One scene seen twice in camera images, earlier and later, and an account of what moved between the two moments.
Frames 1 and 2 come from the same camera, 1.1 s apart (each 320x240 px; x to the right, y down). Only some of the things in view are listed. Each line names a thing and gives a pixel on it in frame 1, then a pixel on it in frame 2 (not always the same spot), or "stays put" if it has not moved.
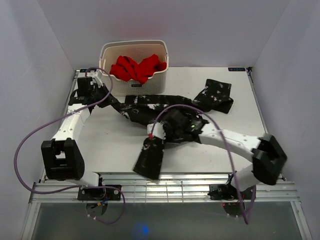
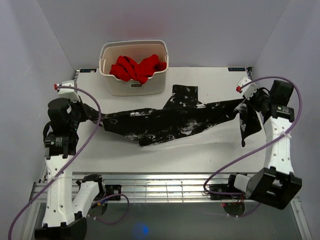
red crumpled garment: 129,70 stays put
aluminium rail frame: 169,188 stays put
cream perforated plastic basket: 138,50 stays put
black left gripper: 108,101 to 80,105
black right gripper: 166,128 to 259,91
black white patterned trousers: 215,96 to 180,117
